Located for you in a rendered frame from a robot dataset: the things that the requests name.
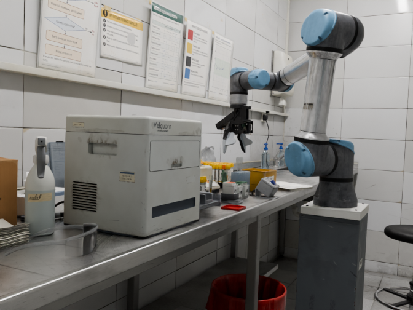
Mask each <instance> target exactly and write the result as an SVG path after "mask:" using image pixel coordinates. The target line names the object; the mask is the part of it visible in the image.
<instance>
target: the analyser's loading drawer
mask: <svg viewBox="0 0 413 310"><path fill-rule="evenodd" d="M211 206H219V207H220V206H221V194H213V193H209V192H203V191H200V208H199V210H201V209H205V208H207V207H211Z"/></svg>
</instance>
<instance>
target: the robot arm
mask: <svg viewBox="0 0 413 310"><path fill-rule="evenodd" d="M301 38H302V41H303V42H304V43H305V44H306V45H307V47H306V54H304V55H303V56H301V57H299V58H298V59H297V60H295V61H293V62H292V63H290V64H289V65H288V66H286V67H284V68H283V69H281V70H280V71H278V72H276V73H274V72H269V71H266V70H265V69H255V70H251V71H248V68H245V67H235V68H232V69H231V71H230V98H229V104H230V109H234V111H233V112H231V113H230V114H228V115H227V116H226V117H225V118H223V119H222V120H220V121H219V122H218V123H217V124H215V126H216V128H217V129H218V130H224V129H225V130H224V135H223V142H222V149H223V153H224V154H225V152H226V149H227V146H229V145H233V144H235V142H236V139H234V135H237V139H238V141H239V142H240V146H241V150H242V151H243V152H244V153H246V146H247V145H251V144H252V143H253V142H252V140H250V139H249V138H247V137H246V135H245V134H249V133H253V121H251V120H250V119H249V109H251V106H246V105H247V104H248V90H253V89H257V90H270V91H277V92H289V91H290V90H291V89H292V88H293V86H294V83H296V82H297V81H300V80H301V79H303V78H304V77H306V76H307V82H306V87H305V95H304V104H303V109H302V117H301V126H300V130H299V131H298V133H296V134H295V135H294V141H293V142H291V143H290V144H289V145H288V146H287V147H286V149H285V164H286V166H287V168H288V170H289V171H290V172H291V173H292V174H293V175H295V176H297V177H318V176H319V184H318V186H317V190H316V192H315V195H314V197H313V204H315V205H319V206H323V207H333V208H354V207H357V206H358V199H357V196H356V192H355V189H354V186H353V165H354V155H355V152H354V144H353V143H352V142H350V141H347V140H338V139H333V138H328V136H327V135H326V128H327V123H328V116H329V108H330V103H331V95H332V87H333V82H334V75H335V70H336V62H337V59H338V58H344V57H346V56H348V55H349V54H351V53H352V52H354V51H355V50H356V49H357V48H359V46H360V45H361V43H362V41H363V39H364V26H363V24H362V22H361V20H360V19H359V18H357V17H356V16H354V15H350V14H344V13H341V12H336V11H334V10H332V9H316V10H314V11H313V12H311V13H310V14H309V16H307V17H306V19H305V20H304V22H303V24H302V28H301ZM251 125H252V130H251Z"/></svg>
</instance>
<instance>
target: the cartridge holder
mask: <svg viewBox="0 0 413 310"><path fill-rule="evenodd" d="M221 202H226V203H231V204H239V203H242V202H243V199H239V193H237V194H226V193H221Z"/></svg>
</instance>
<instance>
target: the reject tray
mask: <svg viewBox="0 0 413 310"><path fill-rule="evenodd" d="M221 209H225V210H234V211H240V210H243V209H246V206H241V205H232V204H228V205H225V206H222V207H221Z"/></svg>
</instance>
